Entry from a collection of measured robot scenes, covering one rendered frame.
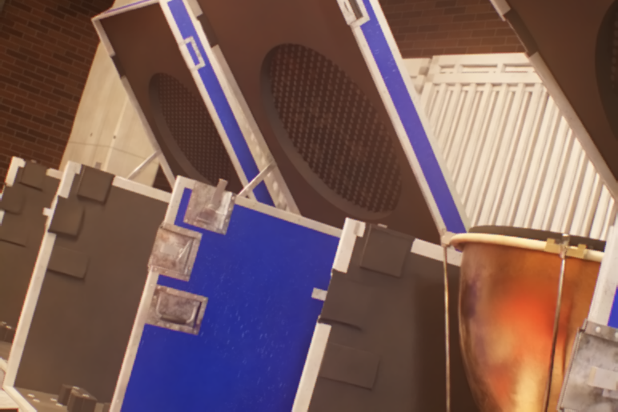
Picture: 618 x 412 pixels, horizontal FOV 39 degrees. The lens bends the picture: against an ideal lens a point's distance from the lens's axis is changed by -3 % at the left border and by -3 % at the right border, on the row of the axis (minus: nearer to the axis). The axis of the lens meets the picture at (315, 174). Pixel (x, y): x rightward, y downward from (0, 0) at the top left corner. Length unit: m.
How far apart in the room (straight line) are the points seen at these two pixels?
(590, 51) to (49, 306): 1.92
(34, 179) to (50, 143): 4.49
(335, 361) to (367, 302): 0.15
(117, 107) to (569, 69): 3.43
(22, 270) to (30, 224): 0.21
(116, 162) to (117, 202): 2.04
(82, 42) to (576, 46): 6.93
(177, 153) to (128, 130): 0.98
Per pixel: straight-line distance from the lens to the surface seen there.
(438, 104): 4.48
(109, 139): 5.18
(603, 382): 1.11
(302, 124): 3.18
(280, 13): 2.85
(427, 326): 2.14
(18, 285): 4.14
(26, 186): 4.10
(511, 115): 4.14
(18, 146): 8.48
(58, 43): 8.61
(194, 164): 4.20
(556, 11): 2.16
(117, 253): 3.13
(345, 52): 2.67
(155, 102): 4.17
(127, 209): 3.13
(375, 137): 2.88
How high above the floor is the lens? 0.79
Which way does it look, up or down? 7 degrees up
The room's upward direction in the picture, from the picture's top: 16 degrees clockwise
